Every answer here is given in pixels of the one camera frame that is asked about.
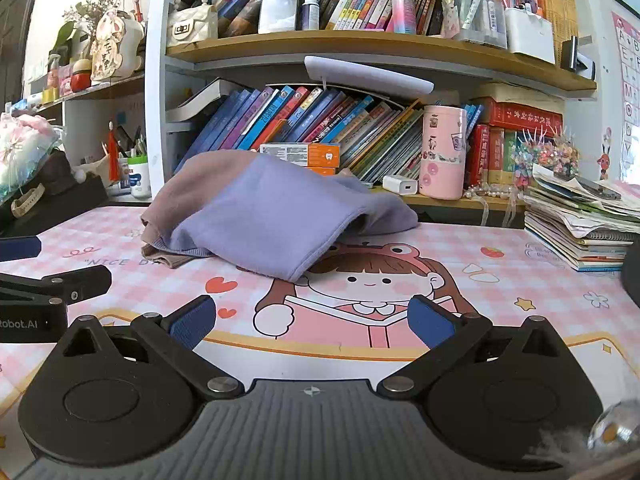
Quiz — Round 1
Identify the white spray bottle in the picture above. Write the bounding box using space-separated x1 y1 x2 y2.
300 0 321 31

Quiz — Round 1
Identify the white quilted handbag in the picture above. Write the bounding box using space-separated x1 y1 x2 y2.
167 0 219 48

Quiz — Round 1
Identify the pink patterned pen cup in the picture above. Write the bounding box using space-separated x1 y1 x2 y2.
440 2 473 40

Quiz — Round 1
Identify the pink sticker tumbler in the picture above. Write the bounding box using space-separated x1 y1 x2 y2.
419 105 468 200

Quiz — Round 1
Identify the black case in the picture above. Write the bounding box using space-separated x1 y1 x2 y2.
0 174 109 238

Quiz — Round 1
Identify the colourful bead ornament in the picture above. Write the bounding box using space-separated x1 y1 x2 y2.
514 127 581 186

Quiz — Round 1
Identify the clear glass ornament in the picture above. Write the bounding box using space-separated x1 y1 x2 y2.
587 400 637 452

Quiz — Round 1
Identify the white cartoon hanging plaque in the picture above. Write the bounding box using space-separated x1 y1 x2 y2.
91 10 127 82

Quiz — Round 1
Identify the white can pen holder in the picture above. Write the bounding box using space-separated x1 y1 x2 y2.
126 156 152 199

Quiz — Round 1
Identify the beige pencil pouch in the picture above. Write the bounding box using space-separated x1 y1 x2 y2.
82 152 115 188

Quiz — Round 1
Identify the bunch of pencils and pens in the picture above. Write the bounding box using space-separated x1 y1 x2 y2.
102 125 148 161

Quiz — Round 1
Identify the white pen organiser box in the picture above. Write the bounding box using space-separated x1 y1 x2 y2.
504 7 557 65

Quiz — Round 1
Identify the white charger plug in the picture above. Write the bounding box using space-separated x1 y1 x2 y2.
382 175 420 196

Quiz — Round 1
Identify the red cartoon wall sticker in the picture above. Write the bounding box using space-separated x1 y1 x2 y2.
596 127 619 181

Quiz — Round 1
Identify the dried flower bouquet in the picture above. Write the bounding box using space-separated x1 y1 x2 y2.
62 0 123 28

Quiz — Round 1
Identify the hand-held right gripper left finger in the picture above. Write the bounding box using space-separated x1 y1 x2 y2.
54 295 246 402

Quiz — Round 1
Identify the pink checked cartoon desk mat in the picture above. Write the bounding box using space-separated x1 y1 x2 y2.
0 204 640 466

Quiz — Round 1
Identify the white side shelf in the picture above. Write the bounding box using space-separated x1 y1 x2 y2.
30 74 146 206

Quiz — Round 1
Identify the white ceramic figure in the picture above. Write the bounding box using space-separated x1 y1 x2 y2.
120 12 147 75

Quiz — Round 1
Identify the black smartphone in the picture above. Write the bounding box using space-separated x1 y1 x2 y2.
552 172 622 202

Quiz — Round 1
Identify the pearl bead string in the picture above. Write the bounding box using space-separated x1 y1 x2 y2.
464 184 523 201

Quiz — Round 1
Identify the row of leaning books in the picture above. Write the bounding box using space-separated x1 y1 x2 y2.
175 85 483 186

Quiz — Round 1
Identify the green leafy plant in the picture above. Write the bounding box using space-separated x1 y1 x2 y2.
50 20 76 56

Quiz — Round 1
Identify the beige wristwatch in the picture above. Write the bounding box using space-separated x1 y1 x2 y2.
11 184 46 219

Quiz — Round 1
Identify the cream thick book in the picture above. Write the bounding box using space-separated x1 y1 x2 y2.
472 82 566 106

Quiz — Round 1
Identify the red wooden doll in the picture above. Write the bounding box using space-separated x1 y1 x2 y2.
70 58 94 92

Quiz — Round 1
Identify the clear pen holder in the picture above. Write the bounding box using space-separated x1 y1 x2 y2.
457 0 506 50

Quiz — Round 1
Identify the stack of papers and notebooks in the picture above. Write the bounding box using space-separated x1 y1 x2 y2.
522 162 640 273

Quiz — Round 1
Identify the purple and pink sweater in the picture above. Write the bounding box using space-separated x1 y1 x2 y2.
140 150 420 282

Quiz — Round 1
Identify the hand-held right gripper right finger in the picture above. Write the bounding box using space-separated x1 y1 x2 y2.
376 296 571 402

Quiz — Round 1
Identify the white wooden bookshelf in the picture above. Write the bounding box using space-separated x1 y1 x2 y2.
145 0 598 211

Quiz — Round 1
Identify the row of red thick books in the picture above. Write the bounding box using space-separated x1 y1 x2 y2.
465 97 563 186

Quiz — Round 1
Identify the pastel gradient bottle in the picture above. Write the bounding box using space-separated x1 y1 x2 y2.
390 0 417 36

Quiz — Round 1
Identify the white standing pouch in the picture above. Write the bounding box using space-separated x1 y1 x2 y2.
258 0 299 35

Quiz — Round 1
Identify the white feather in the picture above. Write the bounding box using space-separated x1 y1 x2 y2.
522 422 593 461

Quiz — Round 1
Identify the alphabet wall poster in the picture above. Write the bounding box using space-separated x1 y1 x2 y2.
611 10 640 181

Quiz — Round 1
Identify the plastic bag of plush toys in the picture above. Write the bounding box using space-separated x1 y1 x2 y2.
0 112 63 203

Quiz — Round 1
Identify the red tassel ornament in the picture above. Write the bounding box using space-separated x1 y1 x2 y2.
108 121 122 182

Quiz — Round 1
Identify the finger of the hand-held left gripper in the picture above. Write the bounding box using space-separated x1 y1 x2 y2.
0 266 112 306
0 236 42 262

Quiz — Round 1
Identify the row of yellow books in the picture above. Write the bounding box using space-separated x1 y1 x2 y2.
537 0 578 65

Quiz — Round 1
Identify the thick grey open book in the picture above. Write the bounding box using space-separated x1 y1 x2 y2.
166 77 251 123

